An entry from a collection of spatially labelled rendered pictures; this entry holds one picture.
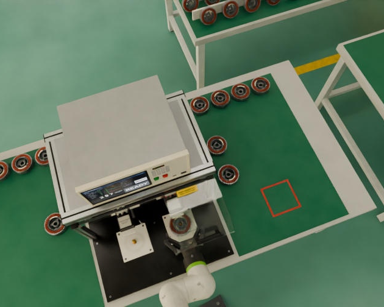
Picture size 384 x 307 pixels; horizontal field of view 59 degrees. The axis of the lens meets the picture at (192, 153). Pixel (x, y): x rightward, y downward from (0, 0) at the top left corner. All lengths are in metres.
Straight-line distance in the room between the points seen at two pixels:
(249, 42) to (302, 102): 1.35
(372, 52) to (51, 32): 2.76
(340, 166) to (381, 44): 0.92
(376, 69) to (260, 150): 0.92
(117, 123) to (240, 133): 0.83
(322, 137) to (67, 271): 1.53
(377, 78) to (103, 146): 1.71
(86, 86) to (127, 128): 1.87
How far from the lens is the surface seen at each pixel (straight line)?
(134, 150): 1.32
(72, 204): 1.53
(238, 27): 2.43
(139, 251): 1.76
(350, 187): 2.00
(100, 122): 1.41
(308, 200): 1.90
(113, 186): 1.35
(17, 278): 1.97
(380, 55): 2.52
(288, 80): 2.21
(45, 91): 3.30
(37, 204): 2.01
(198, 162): 1.49
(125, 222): 1.65
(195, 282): 1.48
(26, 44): 3.71
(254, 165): 1.90
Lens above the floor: 2.50
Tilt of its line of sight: 67 degrees down
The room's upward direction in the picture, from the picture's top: 4 degrees counter-clockwise
